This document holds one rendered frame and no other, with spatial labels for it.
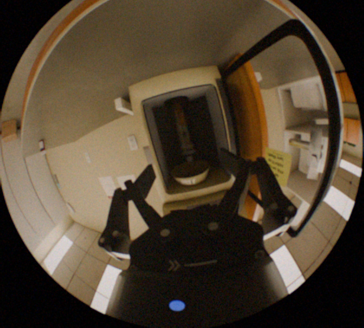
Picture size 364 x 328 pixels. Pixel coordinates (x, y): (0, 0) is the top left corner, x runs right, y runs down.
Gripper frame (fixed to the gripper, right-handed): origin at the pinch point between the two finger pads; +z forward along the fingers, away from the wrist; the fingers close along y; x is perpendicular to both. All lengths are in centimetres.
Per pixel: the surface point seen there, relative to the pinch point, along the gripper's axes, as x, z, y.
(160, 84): 21.9, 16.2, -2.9
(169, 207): -21.6, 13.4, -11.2
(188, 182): -14.4, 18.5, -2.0
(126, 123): 20, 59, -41
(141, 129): 9.0, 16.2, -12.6
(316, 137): 2.9, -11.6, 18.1
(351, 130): -59, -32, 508
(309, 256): -145, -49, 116
